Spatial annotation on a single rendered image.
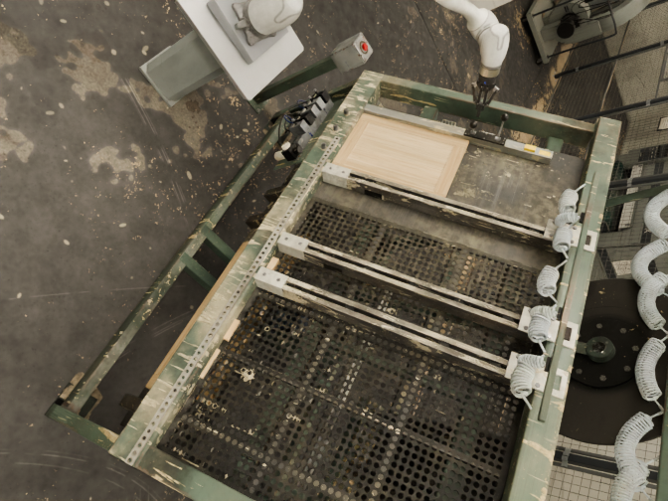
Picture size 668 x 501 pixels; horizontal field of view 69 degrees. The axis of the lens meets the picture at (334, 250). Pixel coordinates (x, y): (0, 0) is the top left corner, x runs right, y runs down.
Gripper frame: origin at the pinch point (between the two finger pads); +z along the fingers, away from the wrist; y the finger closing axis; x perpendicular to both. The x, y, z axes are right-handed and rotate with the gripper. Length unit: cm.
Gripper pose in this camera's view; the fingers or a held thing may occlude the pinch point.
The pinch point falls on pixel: (479, 109)
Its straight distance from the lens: 251.7
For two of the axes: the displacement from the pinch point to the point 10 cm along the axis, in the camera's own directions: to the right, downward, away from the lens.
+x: -4.2, 7.6, -4.9
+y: -9.1, -3.2, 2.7
